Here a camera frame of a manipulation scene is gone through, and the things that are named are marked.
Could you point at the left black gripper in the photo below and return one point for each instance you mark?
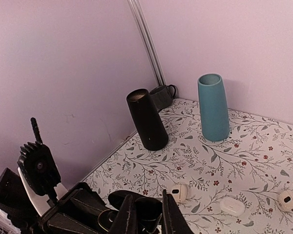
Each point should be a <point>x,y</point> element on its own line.
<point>77,212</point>

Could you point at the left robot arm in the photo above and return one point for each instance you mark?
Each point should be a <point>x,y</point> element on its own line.
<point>15,202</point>

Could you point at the black earbud charging case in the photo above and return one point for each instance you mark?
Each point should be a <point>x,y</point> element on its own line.
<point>149,212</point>

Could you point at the floral table mat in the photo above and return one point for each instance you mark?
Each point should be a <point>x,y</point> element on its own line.
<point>254,164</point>

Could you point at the flat white earbud case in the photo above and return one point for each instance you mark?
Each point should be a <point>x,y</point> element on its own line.
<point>232,206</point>

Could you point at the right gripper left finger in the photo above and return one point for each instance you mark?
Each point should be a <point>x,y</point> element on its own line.
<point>126,219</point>

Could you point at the white case with black window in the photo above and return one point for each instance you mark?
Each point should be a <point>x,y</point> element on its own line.
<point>179,192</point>

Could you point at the dark brown tumbler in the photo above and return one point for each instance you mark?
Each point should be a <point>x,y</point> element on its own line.
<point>147,120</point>

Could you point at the left metal frame post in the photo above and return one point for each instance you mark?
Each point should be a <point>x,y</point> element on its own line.
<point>147,40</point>

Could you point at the grey mug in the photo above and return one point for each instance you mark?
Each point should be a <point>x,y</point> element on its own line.
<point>163,96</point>

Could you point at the teal cup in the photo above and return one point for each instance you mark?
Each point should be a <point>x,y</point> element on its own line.
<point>213,107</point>

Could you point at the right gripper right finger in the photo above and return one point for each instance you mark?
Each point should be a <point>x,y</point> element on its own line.
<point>173,221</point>

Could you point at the round white earbud case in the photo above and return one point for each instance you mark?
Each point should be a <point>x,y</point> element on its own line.
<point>285,200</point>

